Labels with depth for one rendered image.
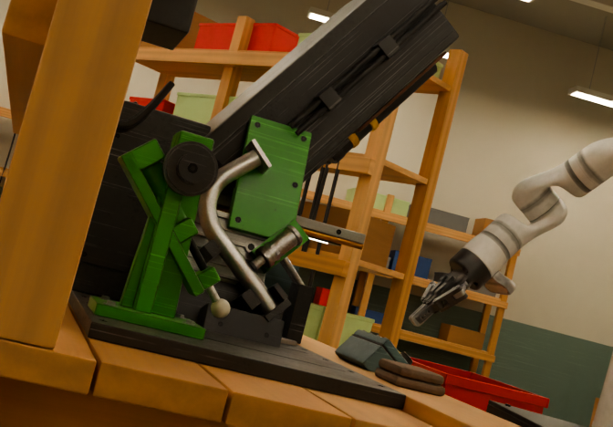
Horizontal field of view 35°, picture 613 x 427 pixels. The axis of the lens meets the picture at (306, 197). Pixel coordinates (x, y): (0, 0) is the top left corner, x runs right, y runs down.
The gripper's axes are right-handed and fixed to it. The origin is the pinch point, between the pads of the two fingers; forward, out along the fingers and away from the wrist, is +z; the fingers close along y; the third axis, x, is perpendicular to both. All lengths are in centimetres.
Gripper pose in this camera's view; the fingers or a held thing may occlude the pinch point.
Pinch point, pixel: (420, 315)
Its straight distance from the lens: 175.1
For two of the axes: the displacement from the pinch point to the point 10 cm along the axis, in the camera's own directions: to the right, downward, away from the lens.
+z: -7.4, 6.4, -2.3
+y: 2.8, -0.2, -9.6
